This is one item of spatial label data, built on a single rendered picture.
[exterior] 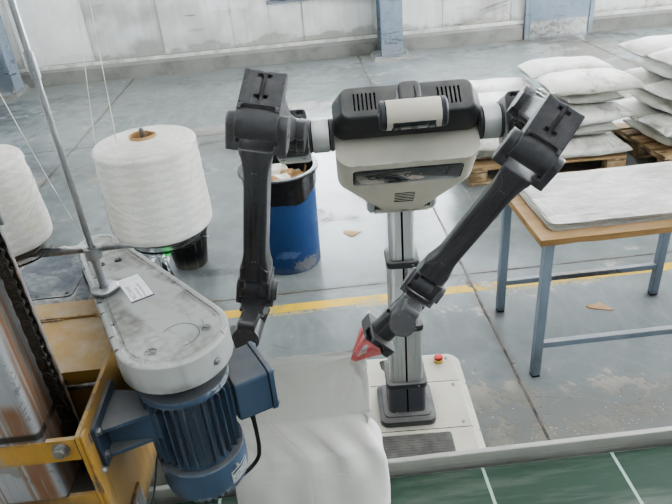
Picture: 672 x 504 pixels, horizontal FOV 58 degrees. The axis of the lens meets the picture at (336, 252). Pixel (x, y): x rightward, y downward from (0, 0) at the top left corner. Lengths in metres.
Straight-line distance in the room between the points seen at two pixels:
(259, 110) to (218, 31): 8.23
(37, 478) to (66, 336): 0.27
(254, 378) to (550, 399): 2.04
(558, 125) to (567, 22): 8.88
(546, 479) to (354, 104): 1.29
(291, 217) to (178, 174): 2.63
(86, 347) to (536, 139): 0.88
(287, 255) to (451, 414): 1.67
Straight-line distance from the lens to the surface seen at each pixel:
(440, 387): 2.54
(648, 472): 2.22
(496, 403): 2.87
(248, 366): 1.07
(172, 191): 0.96
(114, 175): 0.97
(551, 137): 1.15
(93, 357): 1.15
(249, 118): 1.07
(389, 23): 8.88
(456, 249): 1.26
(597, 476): 2.16
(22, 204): 1.08
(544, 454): 2.19
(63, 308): 1.30
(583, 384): 3.03
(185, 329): 1.00
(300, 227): 3.63
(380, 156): 1.61
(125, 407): 1.07
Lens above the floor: 1.98
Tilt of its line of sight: 30 degrees down
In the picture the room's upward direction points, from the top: 5 degrees counter-clockwise
